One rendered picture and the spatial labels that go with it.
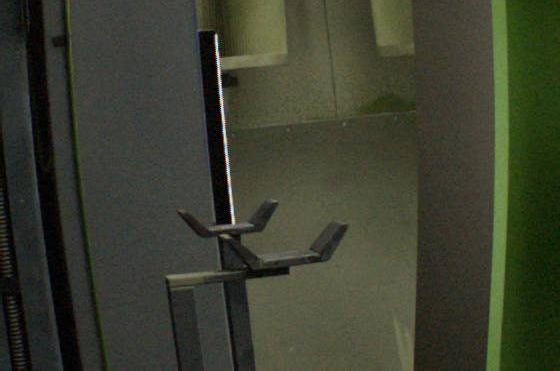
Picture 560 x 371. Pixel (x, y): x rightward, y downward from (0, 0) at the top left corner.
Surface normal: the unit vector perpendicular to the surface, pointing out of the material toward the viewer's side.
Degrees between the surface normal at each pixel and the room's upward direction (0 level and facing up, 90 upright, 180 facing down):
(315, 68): 90
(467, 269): 90
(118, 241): 90
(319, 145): 57
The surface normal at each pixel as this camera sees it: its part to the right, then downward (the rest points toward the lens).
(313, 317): 0.13, -0.51
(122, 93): 0.22, 0.04
